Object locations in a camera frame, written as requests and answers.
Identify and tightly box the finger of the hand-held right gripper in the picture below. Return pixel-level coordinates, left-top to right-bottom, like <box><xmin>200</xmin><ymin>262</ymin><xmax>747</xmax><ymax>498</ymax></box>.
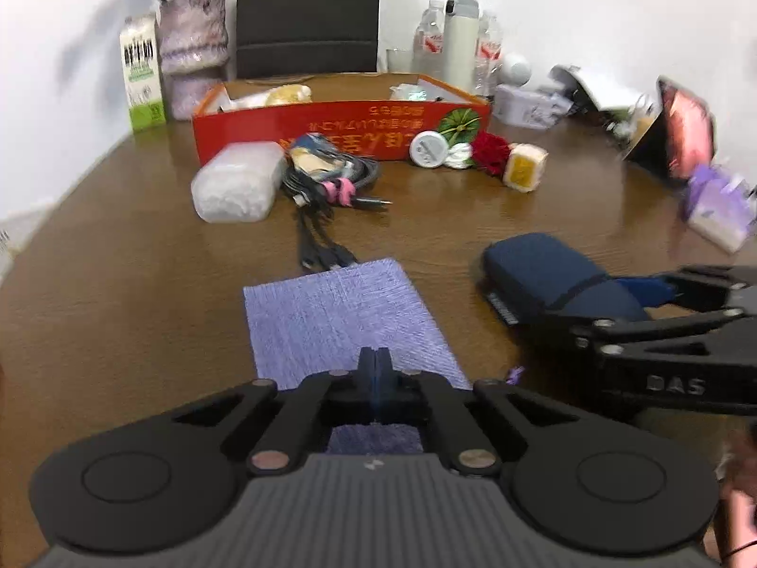
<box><xmin>612</xmin><ymin>265</ymin><xmax>757</xmax><ymax>310</ymax></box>
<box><xmin>531</xmin><ymin>274</ymin><xmax>747</xmax><ymax>363</ymax></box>

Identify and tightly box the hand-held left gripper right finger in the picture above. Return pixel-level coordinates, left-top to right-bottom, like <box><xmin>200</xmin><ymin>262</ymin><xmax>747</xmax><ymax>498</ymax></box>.
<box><xmin>377</xmin><ymin>346</ymin><xmax>583</xmax><ymax>479</ymax></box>

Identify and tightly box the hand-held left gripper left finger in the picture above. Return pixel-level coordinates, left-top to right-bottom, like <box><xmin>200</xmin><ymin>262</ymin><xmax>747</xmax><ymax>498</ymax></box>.
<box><xmin>168</xmin><ymin>346</ymin><xmax>378</xmax><ymax>477</ymax></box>

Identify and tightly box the purple cloth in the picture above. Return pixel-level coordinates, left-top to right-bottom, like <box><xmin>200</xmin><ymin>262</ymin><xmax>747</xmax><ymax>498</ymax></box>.
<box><xmin>242</xmin><ymin>257</ymin><xmax>474</xmax><ymax>456</ymax></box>

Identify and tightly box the dark blue pouch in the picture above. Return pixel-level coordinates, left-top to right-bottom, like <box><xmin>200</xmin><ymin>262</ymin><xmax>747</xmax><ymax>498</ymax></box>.
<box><xmin>482</xmin><ymin>232</ymin><xmax>651</xmax><ymax>329</ymax></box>

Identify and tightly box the black cable bundle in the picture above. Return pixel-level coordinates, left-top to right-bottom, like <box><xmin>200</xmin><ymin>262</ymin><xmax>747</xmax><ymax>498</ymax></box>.
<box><xmin>281</xmin><ymin>142</ymin><xmax>394</xmax><ymax>273</ymax></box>

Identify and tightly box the white tissue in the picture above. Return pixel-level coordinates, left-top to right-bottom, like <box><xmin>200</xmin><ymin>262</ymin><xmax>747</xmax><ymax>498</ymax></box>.
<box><xmin>443</xmin><ymin>143</ymin><xmax>475</xmax><ymax>170</ymax></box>

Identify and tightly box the translucent white plastic container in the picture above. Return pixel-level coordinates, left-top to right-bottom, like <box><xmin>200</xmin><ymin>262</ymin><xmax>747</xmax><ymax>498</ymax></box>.
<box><xmin>190</xmin><ymin>141</ymin><xmax>286</xmax><ymax>224</ymax></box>

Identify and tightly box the red cardboard box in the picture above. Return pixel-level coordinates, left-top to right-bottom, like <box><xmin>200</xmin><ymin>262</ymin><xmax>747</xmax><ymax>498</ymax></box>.
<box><xmin>190</xmin><ymin>72</ymin><xmax>493</xmax><ymax>167</ymax></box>

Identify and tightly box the person's right forearm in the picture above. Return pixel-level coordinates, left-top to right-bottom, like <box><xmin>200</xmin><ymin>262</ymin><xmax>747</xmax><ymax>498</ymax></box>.
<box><xmin>713</xmin><ymin>426</ymin><xmax>757</xmax><ymax>566</ymax></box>

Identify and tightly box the wooden desktop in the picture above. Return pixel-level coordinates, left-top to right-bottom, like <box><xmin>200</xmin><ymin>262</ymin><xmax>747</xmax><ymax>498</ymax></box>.
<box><xmin>0</xmin><ymin>72</ymin><xmax>757</xmax><ymax>486</ymax></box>

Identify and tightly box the purple tissue packet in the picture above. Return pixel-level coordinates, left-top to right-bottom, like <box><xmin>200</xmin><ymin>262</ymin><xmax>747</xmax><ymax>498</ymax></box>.
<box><xmin>680</xmin><ymin>164</ymin><xmax>757</xmax><ymax>254</ymax></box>

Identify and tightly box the black tablet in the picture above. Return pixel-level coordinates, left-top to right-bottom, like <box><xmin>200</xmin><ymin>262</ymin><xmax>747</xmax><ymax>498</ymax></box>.
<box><xmin>624</xmin><ymin>76</ymin><xmax>716</xmax><ymax>181</ymax></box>

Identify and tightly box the yellow snack packet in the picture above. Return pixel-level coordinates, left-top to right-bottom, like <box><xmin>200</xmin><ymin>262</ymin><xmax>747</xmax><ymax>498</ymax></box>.
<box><xmin>502</xmin><ymin>142</ymin><xmax>550</xmax><ymax>193</ymax></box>

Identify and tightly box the red rose flower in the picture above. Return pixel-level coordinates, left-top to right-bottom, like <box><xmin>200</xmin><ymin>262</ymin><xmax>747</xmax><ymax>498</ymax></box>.
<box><xmin>471</xmin><ymin>131</ymin><xmax>512</xmax><ymax>177</ymax></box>

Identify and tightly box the white tin box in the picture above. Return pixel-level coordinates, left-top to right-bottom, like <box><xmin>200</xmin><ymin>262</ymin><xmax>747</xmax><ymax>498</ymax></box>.
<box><xmin>493</xmin><ymin>84</ymin><xmax>569</xmax><ymax>129</ymax></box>

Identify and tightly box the white round lid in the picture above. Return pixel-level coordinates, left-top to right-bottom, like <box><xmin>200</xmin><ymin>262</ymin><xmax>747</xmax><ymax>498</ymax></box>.
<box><xmin>409</xmin><ymin>131</ymin><xmax>450</xmax><ymax>168</ymax></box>

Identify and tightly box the small blue yellow packet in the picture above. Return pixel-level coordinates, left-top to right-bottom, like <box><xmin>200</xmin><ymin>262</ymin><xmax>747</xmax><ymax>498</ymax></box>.
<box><xmin>289</xmin><ymin>133</ymin><xmax>347</xmax><ymax>175</ymax></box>

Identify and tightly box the white round speaker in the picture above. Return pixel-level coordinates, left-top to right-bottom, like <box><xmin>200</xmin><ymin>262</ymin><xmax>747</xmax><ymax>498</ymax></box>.
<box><xmin>500</xmin><ymin>53</ymin><xmax>533</xmax><ymax>87</ymax></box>

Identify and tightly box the clear water bottle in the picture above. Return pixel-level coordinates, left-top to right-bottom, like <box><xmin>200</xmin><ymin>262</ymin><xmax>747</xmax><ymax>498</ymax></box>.
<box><xmin>412</xmin><ymin>0</ymin><xmax>446</xmax><ymax>78</ymax></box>
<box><xmin>476</xmin><ymin>10</ymin><xmax>505</xmax><ymax>98</ymax></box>

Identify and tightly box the yellow bread packet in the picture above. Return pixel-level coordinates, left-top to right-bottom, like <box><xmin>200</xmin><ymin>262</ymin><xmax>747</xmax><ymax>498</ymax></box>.
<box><xmin>263</xmin><ymin>84</ymin><xmax>312</xmax><ymax>107</ymax></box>

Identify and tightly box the white thermos bottle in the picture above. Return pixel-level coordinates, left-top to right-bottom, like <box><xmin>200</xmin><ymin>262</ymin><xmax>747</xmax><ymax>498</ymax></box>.
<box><xmin>440</xmin><ymin>0</ymin><xmax>481</xmax><ymax>96</ymax></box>

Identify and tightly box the purple mottled vase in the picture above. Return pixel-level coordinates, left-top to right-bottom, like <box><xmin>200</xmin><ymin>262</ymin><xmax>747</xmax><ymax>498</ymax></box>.
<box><xmin>157</xmin><ymin>0</ymin><xmax>230</xmax><ymax>122</ymax></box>

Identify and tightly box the black paper bag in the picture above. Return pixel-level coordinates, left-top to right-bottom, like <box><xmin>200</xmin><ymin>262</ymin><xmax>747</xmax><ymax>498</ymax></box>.
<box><xmin>235</xmin><ymin>0</ymin><xmax>382</xmax><ymax>80</ymax></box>

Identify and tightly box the green white milk carton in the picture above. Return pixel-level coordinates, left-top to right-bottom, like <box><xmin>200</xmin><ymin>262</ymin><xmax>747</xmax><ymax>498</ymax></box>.
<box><xmin>118</xmin><ymin>13</ymin><xmax>168</xmax><ymax>133</ymax></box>

